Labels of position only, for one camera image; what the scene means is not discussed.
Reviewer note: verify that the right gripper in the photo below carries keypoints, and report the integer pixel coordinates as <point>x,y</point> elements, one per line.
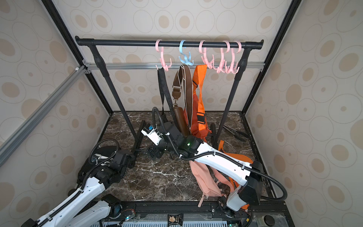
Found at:
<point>156,150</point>

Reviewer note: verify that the black bag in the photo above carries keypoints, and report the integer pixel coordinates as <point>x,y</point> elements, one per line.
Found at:
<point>165,94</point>

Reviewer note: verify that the red-orange waist bag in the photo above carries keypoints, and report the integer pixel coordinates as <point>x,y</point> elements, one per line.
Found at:
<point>198,122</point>

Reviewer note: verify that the brown leather bag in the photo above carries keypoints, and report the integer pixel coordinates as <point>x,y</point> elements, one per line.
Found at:
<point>183,96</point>

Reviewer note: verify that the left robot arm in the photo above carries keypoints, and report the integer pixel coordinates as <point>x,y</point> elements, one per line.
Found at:
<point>77,210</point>

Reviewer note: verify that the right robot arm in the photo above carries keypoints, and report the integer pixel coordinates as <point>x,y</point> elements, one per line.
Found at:
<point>166,137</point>

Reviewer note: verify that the pink bag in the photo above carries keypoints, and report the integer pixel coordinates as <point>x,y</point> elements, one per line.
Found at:
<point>206,182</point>

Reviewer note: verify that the bright orange bag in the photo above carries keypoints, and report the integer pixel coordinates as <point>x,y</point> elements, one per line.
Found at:
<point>234,201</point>

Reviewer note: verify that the leftmost pink hook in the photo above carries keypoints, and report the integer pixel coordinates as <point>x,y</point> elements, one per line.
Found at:
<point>160,50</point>

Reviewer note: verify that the pink hook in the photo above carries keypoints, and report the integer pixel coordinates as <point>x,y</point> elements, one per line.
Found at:
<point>160,50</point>
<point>204,57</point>
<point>233,67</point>
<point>221,66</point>

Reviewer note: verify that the light blue hook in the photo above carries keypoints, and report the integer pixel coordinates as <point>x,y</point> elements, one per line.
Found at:
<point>185,58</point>

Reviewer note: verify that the middle pink hook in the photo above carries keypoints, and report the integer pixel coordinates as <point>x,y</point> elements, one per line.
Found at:
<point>204,57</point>

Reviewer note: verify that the rightmost pink hook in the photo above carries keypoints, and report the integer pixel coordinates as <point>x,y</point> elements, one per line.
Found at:
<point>233,67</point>

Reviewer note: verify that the small snack packet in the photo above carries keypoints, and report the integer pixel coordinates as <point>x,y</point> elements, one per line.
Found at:
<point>175,220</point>

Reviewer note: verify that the black tongs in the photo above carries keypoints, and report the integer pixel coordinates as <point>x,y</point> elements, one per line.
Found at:
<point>239,135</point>

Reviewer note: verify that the black clothes rack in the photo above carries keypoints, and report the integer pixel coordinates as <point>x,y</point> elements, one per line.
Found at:
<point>103,67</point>

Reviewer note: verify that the black round cap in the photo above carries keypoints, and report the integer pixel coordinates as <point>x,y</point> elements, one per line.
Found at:
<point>268,221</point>

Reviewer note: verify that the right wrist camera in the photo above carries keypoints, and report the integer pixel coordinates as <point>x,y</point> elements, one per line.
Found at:
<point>152,134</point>

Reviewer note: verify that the black base frame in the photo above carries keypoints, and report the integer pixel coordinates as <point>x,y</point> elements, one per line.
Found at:
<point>154,214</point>

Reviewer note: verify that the aluminium rail left wall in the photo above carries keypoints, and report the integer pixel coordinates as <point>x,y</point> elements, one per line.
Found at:
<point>16,139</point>

